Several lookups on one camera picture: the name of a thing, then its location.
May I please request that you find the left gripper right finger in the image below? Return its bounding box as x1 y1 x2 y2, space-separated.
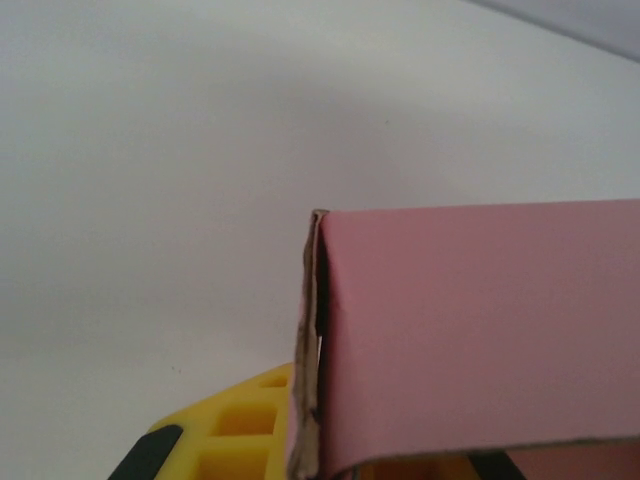
349 448 522 480

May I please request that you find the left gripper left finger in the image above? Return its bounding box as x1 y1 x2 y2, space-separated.
114 363 297 480

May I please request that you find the pink cardboard box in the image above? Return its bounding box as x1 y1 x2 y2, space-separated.
286 198 640 480

